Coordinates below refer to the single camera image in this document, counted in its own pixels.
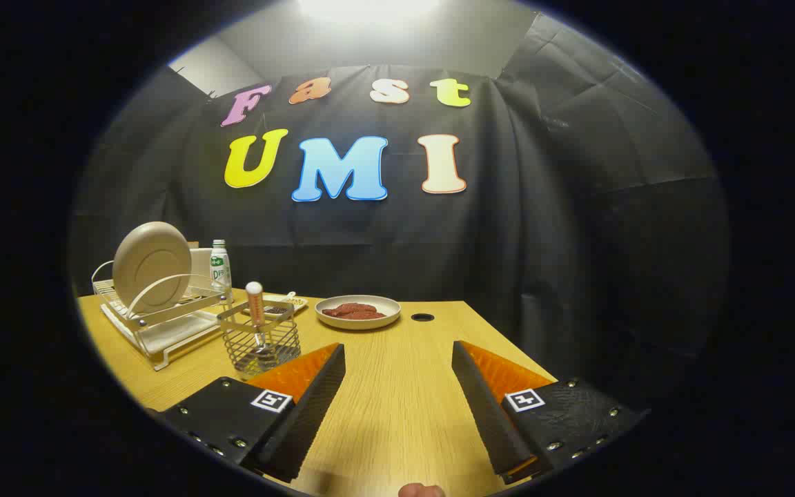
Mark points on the beige plate with meat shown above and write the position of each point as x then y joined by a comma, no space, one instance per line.
358,323

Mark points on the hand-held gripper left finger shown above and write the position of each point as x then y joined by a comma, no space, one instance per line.
311,407

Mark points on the black backdrop cloth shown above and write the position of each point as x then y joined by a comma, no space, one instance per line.
508,241

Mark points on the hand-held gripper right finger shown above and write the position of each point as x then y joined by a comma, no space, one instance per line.
484,407

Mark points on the beige round plate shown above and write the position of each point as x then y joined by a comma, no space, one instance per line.
152,266

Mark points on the brown meat slice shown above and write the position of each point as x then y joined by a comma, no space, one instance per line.
366,315
346,307

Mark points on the white divided bean tray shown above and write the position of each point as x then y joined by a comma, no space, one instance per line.
294,302

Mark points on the white green label bottle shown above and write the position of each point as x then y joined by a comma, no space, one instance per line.
220,273

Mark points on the white drip tray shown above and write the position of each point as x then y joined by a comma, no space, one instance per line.
177,333

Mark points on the white toaster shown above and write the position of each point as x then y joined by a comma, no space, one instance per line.
201,266

